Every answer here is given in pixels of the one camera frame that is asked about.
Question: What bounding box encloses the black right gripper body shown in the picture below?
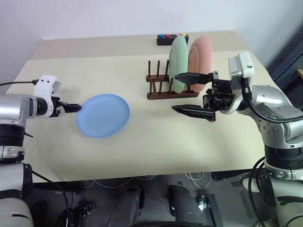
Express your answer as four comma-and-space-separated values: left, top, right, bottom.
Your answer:
203, 70, 235, 111

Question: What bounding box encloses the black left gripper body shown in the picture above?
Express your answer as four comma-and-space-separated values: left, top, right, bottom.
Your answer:
51, 96, 69, 117

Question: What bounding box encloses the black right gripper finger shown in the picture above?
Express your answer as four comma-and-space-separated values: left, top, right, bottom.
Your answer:
171, 105, 216, 122
173, 71, 214, 86

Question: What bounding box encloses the green plate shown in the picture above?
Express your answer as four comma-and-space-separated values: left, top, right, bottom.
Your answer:
168, 35, 188, 94

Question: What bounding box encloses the pink-red plate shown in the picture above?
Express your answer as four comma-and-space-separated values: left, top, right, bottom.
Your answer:
187, 35, 213, 93

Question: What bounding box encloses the blue plate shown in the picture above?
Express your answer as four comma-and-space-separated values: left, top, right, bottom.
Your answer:
75, 94, 131, 139

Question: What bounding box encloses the dark wooden dish rack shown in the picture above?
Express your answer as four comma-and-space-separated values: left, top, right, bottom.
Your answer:
146, 59, 200, 100

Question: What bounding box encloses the black button box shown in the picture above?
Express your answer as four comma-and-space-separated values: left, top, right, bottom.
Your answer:
157, 34, 189, 46

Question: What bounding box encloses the black table foot bar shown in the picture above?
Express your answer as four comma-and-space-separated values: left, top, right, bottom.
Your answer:
211, 168, 256, 182

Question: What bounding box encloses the white shoe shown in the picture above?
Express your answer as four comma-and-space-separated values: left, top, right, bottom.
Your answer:
241, 177, 259, 193

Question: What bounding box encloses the dark rounded shape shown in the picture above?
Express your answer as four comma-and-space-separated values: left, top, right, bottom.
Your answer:
167, 184, 199, 225
110, 185, 145, 227

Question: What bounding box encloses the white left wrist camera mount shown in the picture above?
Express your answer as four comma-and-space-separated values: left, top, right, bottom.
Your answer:
33, 75, 62, 118

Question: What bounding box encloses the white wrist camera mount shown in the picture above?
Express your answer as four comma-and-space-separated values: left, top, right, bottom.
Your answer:
222, 52, 256, 114
33, 75, 62, 118

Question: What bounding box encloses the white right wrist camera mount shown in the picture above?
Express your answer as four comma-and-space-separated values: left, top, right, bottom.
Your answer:
222, 52, 256, 114

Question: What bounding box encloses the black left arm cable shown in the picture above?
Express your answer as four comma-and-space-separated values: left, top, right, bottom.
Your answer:
0, 79, 36, 87

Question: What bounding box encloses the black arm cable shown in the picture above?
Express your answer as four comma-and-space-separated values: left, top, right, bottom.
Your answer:
0, 79, 36, 87
241, 77, 303, 123

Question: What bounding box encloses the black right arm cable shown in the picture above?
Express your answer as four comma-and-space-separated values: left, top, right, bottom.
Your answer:
241, 77, 303, 123

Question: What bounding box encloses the white floor cable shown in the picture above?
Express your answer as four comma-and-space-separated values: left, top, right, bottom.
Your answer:
84, 171, 214, 190

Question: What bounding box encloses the dark slatted wall panel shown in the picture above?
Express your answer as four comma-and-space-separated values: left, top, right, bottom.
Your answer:
267, 28, 303, 92

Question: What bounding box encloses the black metal floor bracket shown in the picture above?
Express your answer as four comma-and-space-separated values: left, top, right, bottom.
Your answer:
75, 200, 97, 216
196, 193, 224, 227

